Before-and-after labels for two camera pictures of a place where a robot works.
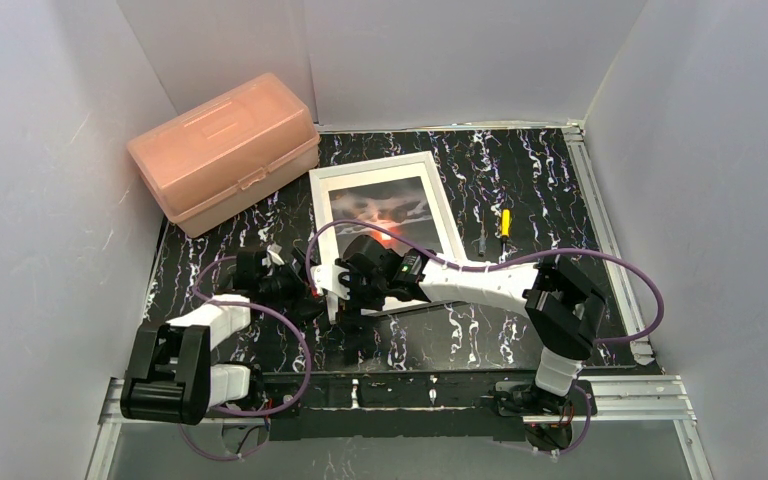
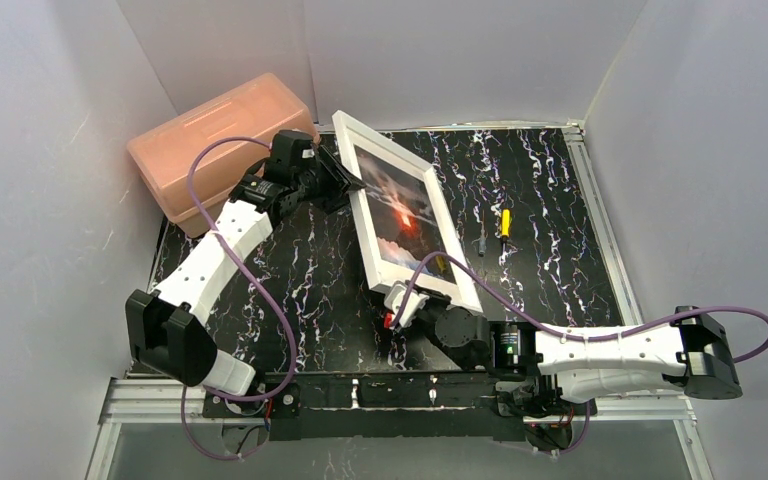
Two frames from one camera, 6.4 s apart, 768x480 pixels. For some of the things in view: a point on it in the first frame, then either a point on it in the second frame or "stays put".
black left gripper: x=298 y=285 -> x=330 y=178
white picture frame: x=373 y=172 -> x=461 y=295
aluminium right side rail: x=604 y=226 stays put
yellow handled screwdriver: x=505 y=227 stays put
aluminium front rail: x=609 y=400 stays put
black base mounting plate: x=388 y=406 stays put
